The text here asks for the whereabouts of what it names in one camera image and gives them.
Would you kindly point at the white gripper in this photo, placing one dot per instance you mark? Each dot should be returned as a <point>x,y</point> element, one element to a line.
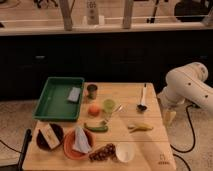
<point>168,116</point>

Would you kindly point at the yellow banana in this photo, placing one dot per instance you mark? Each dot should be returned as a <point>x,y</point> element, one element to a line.
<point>140,127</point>

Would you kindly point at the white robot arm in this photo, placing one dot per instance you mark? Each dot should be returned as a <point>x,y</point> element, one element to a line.
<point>185,83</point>

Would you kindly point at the green plastic cup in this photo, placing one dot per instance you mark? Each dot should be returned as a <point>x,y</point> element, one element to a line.
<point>108,105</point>

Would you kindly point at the dark metal cup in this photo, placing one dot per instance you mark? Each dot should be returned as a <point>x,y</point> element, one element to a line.
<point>92,91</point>

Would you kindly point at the white bowl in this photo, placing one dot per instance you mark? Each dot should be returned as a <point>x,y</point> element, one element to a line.
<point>125,152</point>

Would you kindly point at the green cucumber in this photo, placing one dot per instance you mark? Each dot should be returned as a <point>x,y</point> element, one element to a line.
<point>99,129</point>

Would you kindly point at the purple grape bunch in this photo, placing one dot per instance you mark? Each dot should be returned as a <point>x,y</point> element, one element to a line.
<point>103,153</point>

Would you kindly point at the orange fruit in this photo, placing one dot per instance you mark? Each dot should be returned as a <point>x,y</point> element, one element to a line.
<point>94,110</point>

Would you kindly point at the light blue cloth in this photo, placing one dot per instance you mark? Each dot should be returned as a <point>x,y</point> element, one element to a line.
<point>81,143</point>

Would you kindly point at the grey blue sponge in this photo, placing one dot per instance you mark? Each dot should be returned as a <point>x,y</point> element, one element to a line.
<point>74,94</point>

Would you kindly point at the orange bowl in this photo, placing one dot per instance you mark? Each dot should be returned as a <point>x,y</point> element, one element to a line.
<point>68,145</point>

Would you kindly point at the dark brown bowl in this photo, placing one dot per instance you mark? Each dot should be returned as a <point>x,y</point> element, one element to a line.
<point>41,142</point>

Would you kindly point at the green plastic tray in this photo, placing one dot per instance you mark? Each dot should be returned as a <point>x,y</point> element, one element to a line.
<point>53,104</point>

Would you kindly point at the white black box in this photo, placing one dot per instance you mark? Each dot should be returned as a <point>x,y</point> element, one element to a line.
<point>50,136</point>

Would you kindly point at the black post left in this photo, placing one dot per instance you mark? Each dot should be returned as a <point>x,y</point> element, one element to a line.
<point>27,139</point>

